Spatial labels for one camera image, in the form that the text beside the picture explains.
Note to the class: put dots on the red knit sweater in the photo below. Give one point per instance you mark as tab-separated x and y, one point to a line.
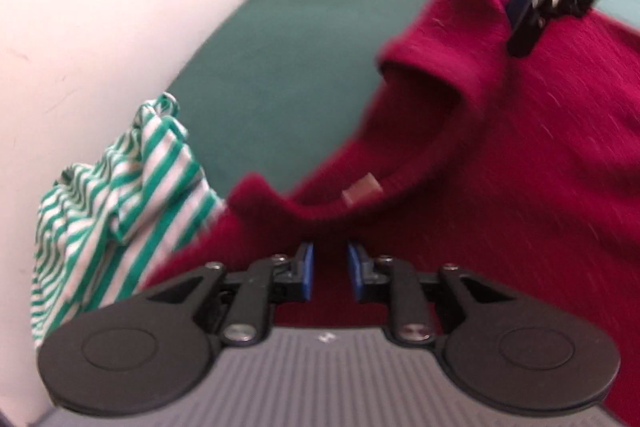
500	207

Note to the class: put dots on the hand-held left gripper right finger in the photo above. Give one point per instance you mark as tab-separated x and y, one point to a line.
356	272

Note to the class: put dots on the green white striped shirt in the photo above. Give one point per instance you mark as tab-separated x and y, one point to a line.
125	217

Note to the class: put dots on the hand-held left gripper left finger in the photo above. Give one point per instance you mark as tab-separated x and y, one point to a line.
307	272

